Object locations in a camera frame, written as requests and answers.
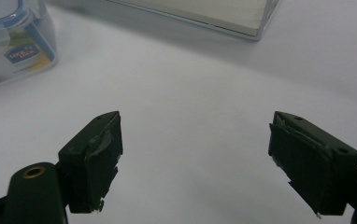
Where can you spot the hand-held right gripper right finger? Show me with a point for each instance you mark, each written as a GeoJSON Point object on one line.
{"type": "Point", "coordinates": [313, 168]}

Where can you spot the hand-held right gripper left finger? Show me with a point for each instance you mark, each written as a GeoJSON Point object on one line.
{"type": "Point", "coordinates": [89, 168]}

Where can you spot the clear lidded food container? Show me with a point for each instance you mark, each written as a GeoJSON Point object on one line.
{"type": "Point", "coordinates": [14, 53]}

